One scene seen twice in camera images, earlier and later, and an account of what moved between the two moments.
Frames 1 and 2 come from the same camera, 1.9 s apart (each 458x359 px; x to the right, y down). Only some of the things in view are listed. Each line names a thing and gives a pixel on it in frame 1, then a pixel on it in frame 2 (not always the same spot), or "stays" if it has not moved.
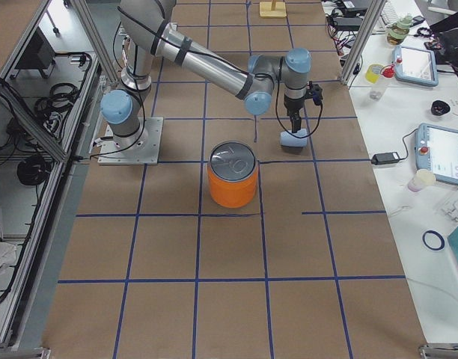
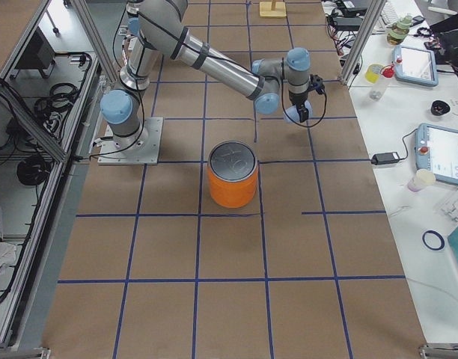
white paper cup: x=298 y=139 to x=291 y=114
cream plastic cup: x=423 y=177 stays
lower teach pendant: x=444 y=152 stays
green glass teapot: x=396 y=35 stays
